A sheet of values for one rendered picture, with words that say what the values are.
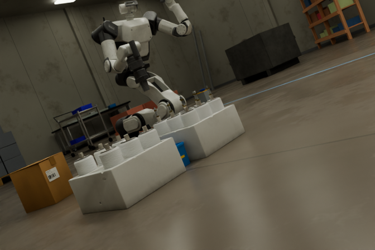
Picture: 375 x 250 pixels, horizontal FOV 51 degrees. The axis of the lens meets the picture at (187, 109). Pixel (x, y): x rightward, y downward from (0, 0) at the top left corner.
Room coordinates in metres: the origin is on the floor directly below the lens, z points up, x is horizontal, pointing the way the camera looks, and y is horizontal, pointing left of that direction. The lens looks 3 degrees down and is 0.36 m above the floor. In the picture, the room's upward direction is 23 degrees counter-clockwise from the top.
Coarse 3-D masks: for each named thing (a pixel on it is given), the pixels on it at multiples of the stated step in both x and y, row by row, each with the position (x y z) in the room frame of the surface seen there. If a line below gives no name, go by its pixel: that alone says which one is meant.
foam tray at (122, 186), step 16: (160, 144) 1.83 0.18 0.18; (128, 160) 1.69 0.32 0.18; (144, 160) 1.74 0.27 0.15; (160, 160) 1.80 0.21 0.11; (176, 160) 1.87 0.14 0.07; (80, 176) 1.83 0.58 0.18; (96, 176) 1.71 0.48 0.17; (112, 176) 1.62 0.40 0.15; (128, 176) 1.67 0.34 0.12; (144, 176) 1.72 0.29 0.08; (160, 176) 1.78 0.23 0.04; (176, 176) 1.84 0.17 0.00; (80, 192) 1.84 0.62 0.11; (96, 192) 1.74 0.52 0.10; (112, 192) 1.66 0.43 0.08; (128, 192) 1.64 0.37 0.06; (144, 192) 1.70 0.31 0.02; (80, 208) 1.89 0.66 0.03; (96, 208) 1.79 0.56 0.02; (112, 208) 1.69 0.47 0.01
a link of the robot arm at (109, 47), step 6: (102, 42) 2.55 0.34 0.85; (108, 42) 2.54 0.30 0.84; (114, 42) 2.58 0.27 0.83; (102, 48) 2.56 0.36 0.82; (108, 48) 2.53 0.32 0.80; (114, 48) 2.55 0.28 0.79; (108, 54) 2.51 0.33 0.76; (114, 54) 2.52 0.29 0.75; (108, 60) 2.46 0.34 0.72; (108, 66) 2.44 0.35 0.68; (108, 72) 2.47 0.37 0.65
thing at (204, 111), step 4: (204, 104) 2.18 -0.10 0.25; (208, 104) 2.19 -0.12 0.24; (196, 108) 2.17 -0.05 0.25; (200, 108) 2.16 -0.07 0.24; (204, 108) 2.16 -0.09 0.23; (208, 108) 2.18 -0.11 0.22; (200, 112) 2.17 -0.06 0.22; (204, 112) 2.16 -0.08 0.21; (208, 112) 2.17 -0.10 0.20; (212, 112) 2.20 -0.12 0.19; (200, 116) 2.17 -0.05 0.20; (204, 116) 2.16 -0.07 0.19; (208, 116) 2.17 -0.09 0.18
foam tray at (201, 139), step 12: (228, 108) 2.25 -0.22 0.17; (204, 120) 2.09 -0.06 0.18; (216, 120) 2.15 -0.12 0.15; (228, 120) 2.22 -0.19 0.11; (240, 120) 2.29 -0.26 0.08; (168, 132) 2.22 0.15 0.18; (180, 132) 2.09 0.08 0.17; (192, 132) 2.04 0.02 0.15; (204, 132) 2.06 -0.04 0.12; (216, 132) 2.12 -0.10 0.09; (228, 132) 2.19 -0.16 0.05; (240, 132) 2.26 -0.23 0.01; (192, 144) 2.06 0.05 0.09; (204, 144) 2.03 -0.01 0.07; (216, 144) 2.09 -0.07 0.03; (192, 156) 2.08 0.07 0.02; (204, 156) 2.02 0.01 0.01
